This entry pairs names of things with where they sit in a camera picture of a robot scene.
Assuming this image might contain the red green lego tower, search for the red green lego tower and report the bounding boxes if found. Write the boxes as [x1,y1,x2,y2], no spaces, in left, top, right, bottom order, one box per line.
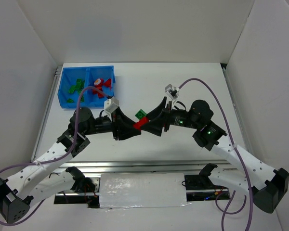
[133,117,149,130]

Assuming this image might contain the red 2x4 lego brick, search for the red 2x4 lego brick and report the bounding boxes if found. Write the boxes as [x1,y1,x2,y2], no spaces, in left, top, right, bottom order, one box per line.
[104,78,112,88]

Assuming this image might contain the green 2x2 tall lego brick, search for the green 2x2 tall lego brick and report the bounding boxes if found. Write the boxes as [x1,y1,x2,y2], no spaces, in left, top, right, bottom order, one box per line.
[66,98,75,103]

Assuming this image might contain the dark green 2x2 lego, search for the dark green 2x2 lego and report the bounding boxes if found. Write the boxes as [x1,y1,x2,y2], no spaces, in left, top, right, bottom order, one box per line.
[76,79,85,89]

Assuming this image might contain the green on red lego stack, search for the green on red lego stack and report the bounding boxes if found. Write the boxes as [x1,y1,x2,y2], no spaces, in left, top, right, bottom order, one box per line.
[135,109,146,120]

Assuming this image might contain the red half-round lego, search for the red half-round lego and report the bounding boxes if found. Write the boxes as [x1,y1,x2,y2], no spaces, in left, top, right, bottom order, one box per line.
[93,78,104,87]

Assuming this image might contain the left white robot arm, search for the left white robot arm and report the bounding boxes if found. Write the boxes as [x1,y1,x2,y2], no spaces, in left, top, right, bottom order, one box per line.
[0,107,141,226]

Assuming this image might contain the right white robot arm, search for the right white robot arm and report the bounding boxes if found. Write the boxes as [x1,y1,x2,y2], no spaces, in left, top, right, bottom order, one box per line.
[138,99,289,213]

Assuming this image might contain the blue two-compartment bin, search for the blue two-compartment bin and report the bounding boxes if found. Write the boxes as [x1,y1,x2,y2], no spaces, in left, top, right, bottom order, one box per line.
[57,66,116,109]

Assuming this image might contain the white foil-covered panel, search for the white foil-covered panel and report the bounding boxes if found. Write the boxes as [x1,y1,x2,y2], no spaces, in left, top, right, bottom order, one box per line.
[99,173,187,208]

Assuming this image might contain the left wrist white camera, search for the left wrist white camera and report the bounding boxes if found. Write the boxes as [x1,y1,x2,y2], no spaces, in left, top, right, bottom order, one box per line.
[104,97,119,116]

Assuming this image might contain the wrist white camera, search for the wrist white camera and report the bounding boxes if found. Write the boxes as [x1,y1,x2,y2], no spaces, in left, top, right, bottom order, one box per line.
[104,97,119,116]
[165,84,180,109]

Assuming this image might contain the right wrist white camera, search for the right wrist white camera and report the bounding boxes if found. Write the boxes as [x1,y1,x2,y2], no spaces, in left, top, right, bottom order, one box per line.
[165,84,180,109]

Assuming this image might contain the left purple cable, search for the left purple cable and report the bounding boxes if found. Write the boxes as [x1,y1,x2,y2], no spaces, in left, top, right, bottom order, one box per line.
[0,86,110,227]

